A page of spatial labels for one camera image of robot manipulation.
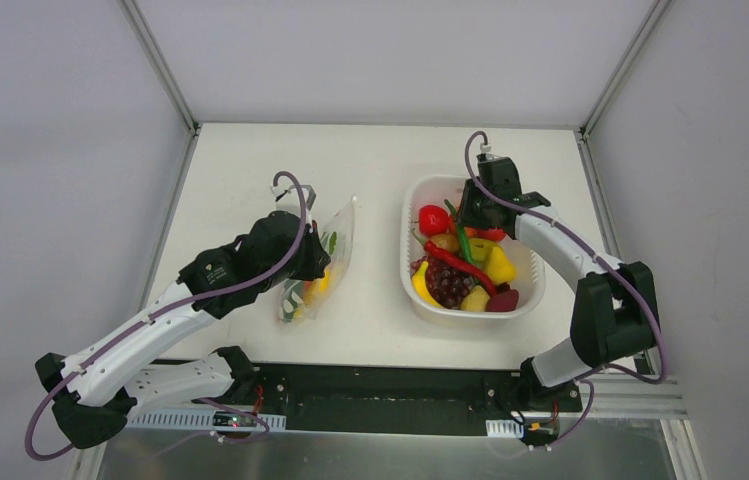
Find purple grape bunch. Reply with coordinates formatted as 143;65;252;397
410;256;477;310

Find red chili pepper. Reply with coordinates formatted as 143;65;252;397
422;241;498;297

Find brown kiwi fruit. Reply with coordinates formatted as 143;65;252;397
428;233;461;254

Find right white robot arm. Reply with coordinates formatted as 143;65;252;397
457;153;660;410

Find red tomato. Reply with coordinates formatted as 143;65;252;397
418;204;450;237

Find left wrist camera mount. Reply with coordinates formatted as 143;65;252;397
271;185;316;222

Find dark purple sweet potato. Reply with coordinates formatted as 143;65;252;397
485;289;520;313

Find yellow pear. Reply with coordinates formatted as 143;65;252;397
482;246;517;285

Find clear zip top bag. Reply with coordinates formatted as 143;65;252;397
277;196;358;324

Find small yellow banana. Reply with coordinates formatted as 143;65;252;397
304;266;335;308

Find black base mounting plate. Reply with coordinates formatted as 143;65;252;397
215;363;582;437

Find green cucumber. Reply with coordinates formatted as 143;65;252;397
326;231;339;256

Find yellow potato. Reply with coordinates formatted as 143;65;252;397
459;286;491;312

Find white plastic basket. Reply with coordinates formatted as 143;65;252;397
399;174;546;330

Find red apple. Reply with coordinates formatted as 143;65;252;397
476;228;507;243

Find large yellow banana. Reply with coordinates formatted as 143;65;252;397
411;260;442;308

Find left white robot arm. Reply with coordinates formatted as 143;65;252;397
35;210;330;449

